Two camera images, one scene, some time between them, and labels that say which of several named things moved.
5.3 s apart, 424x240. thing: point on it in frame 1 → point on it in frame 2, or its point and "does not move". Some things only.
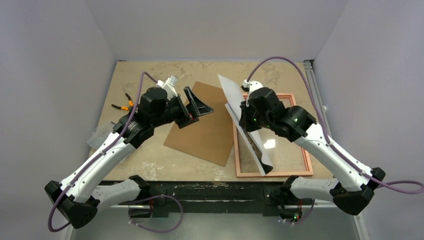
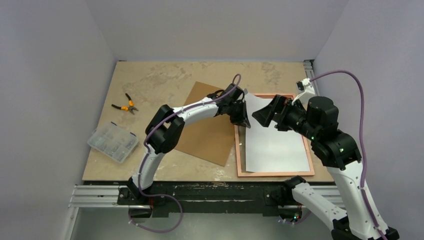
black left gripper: x=191 y=113 → x=242 y=120
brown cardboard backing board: x=211 y=138 does not move
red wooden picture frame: x=237 y=150 does not move
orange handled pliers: x=125 y=108 does not move
